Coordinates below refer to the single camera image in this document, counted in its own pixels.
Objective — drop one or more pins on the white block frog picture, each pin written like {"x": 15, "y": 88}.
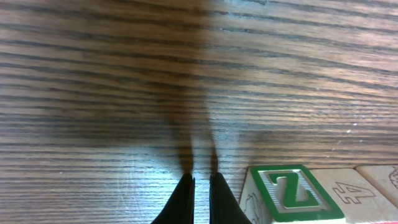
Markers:
{"x": 287, "y": 194}

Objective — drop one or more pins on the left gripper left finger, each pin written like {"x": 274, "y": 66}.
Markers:
{"x": 179, "y": 208}

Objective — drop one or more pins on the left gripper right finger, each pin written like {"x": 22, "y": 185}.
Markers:
{"x": 224, "y": 209}

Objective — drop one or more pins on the white block blue side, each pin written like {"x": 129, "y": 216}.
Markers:
{"x": 383, "y": 178}

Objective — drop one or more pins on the white block green edge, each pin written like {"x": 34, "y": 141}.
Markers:
{"x": 357, "y": 198}

